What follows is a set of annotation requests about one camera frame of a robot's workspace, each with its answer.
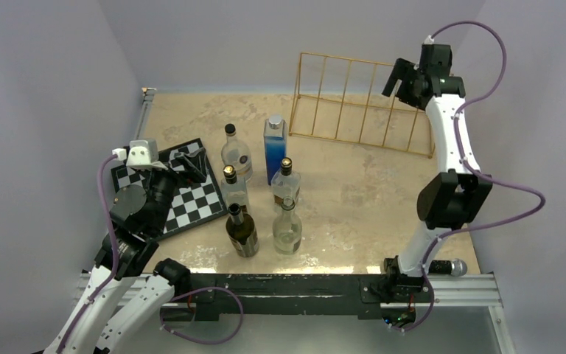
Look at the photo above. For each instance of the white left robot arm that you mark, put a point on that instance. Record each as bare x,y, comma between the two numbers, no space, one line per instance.
116,266

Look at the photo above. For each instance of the dark green wine bottle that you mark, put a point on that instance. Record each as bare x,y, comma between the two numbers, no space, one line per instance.
241,230

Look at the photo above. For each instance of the tall blue glass bottle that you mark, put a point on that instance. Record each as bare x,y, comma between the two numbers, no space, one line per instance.
275,142

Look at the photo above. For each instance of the gold wire wine rack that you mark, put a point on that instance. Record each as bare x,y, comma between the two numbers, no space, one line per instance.
340,99

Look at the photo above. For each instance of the clear square bottle black label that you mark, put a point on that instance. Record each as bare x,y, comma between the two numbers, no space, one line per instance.
286,182

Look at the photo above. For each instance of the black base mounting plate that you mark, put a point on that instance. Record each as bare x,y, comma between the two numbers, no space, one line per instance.
365,296

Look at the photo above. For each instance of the black white chessboard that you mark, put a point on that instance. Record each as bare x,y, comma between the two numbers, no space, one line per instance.
195,195

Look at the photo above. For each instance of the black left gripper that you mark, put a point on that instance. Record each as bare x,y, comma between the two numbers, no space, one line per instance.
194,164

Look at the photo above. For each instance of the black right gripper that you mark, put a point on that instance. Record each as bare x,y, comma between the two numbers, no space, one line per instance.
402,71

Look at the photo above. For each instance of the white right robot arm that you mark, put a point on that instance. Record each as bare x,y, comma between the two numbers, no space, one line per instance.
455,195

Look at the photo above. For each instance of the black silver microphone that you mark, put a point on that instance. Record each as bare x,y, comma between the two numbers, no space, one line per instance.
453,268

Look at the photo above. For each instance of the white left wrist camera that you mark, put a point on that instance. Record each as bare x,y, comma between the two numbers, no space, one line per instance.
142,154

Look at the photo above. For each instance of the clear square bottle gold label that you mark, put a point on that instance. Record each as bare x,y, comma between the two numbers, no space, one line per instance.
234,189

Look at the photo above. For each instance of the clear Louis Casbao champagne bottle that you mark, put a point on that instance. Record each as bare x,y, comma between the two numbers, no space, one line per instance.
287,228

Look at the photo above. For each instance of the round clear flask bottle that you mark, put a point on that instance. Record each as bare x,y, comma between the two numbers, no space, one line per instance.
236,153

